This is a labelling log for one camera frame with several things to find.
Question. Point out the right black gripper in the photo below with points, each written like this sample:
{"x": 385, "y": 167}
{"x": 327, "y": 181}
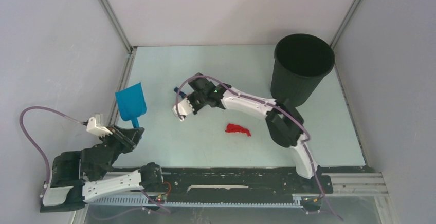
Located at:
{"x": 190, "y": 98}

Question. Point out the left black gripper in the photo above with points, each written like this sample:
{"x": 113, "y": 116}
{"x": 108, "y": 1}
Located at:
{"x": 129, "y": 137}

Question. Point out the blue plastic dustpan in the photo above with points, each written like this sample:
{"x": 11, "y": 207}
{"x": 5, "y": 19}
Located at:
{"x": 131, "y": 104}

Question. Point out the red paper scrap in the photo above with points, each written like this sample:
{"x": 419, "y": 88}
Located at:
{"x": 234, "y": 128}

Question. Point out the black plastic trash bin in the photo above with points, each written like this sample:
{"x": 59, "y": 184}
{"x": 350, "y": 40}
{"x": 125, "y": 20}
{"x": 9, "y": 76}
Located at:
{"x": 301, "y": 62}

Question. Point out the large dark blue paper scrap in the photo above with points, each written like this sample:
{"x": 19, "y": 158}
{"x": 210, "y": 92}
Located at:
{"x": 179, "y": 92}

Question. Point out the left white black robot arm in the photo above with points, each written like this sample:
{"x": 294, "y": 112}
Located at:
{"x": 77, "y": 177}

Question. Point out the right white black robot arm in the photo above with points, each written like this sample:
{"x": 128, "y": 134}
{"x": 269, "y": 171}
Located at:
{"x": 284, "y": 123}

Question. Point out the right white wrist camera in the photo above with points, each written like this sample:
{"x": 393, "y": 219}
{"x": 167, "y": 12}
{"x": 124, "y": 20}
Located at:
{"x": 182, "y": 109}

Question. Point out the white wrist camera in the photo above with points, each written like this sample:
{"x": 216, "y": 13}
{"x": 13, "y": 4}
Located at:
{"x": 95, "y": 126}
{"x": 182, "y": 109}

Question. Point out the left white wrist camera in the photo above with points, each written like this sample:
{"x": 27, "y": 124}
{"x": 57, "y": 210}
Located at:
{"x": 95, "y": 126}

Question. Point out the left aluminium corner post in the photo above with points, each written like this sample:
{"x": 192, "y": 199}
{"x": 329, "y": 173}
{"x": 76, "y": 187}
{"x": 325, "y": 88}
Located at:
{"x": 110, "y": 13}

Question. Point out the aluminium corner post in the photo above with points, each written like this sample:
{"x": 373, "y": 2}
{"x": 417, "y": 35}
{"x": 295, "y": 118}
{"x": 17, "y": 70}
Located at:
{"x": 110, "y": 13}
{"x": 345, "y": 22}

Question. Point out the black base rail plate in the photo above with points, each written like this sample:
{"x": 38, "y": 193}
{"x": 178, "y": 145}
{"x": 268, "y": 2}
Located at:
{"x": 243, "y": 185}

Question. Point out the white cable duct strip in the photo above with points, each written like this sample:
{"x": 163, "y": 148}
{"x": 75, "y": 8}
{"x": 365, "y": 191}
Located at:
{"x": 142, "y": 201}

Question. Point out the right aluminium corner post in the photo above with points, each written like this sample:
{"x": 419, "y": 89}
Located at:
{"x": 345, "y": 22}

